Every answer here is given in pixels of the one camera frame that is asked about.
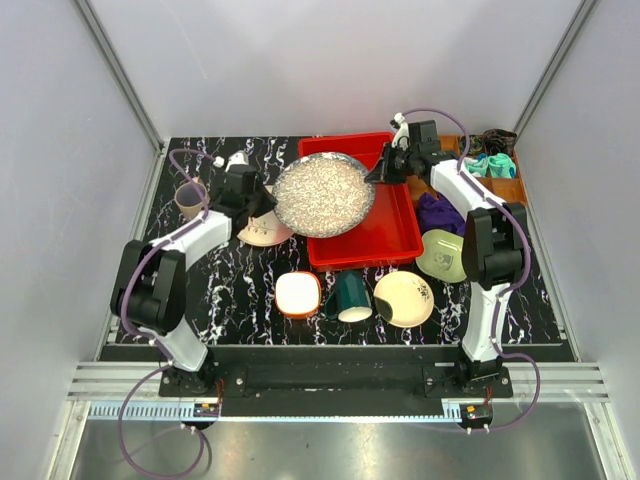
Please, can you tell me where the dark green mug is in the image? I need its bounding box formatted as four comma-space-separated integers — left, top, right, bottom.
324, 270, 373, 323

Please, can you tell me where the purple cloth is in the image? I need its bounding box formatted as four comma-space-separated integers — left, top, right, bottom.
416, 192, 466, 237

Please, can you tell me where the orange white square bowl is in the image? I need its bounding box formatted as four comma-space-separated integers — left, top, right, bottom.
275, 271, 321, 319

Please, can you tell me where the pink cream round plate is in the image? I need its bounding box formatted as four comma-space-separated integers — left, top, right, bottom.
237, 211, 294, 247

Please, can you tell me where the red plastic bin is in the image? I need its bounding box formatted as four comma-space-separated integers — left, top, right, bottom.
298, 132, 423, 271

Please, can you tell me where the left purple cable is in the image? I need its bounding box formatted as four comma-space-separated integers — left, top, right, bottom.
117, 148, 226, 475

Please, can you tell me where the mint green sock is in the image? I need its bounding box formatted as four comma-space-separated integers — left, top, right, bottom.
487, 153, 517, 179

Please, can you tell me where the aluminium frame rail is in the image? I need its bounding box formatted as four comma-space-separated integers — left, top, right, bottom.
69, 0, 168, 154

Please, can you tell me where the white mint sock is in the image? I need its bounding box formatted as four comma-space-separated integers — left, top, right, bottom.
463, 154, 489, 178

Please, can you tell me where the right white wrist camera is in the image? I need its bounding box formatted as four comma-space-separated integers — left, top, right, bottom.
390, 112, 410, 150

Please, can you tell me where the purple cable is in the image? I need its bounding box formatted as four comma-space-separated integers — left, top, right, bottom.
399, 107, 541, 434
117, 148, 226, 475

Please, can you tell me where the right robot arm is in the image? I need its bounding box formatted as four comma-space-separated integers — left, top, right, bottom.
365, 113, 531, 397

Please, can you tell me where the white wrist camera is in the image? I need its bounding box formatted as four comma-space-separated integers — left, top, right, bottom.
214, 151, 249, 172
390, 112, 410, 150

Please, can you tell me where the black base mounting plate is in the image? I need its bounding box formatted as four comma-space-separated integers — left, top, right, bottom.
159, 345, 514, 421

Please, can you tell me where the speckled grey large plate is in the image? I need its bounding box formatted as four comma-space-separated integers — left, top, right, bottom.
272, 152, 376, 238

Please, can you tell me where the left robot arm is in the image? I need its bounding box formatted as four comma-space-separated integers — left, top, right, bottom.
110, 165, 276, 396

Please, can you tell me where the dark patterned sock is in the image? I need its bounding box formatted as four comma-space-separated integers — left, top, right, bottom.
459, 135, 484, 157

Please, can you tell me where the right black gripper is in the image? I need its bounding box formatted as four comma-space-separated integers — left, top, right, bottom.
364, 143, 416, 187

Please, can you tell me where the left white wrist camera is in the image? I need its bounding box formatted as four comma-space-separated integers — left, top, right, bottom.
214, 151, 249, 172

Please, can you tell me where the brown dark rolled sock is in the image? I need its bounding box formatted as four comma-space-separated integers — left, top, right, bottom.
482, 129, 518, 157

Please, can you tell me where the green panda square dish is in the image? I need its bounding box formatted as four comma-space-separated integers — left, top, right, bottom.
415, 229, 467, 283

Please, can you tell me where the wooden compartment organizer tray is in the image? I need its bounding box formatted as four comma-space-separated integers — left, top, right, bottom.
407, 135, 528, 206

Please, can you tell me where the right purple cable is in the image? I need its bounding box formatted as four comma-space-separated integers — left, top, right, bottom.
399, 107, 541, 434

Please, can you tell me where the iridescent pink cup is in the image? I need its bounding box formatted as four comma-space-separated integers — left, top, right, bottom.
174, 177, 209, 222

